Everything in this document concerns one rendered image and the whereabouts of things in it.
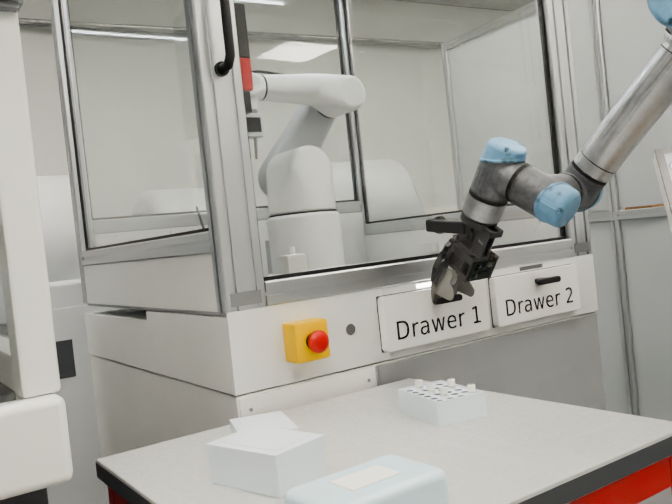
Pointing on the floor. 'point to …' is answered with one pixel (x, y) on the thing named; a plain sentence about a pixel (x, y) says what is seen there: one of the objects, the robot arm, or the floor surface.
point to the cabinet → (517, 377)
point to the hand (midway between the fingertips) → (441, 295)
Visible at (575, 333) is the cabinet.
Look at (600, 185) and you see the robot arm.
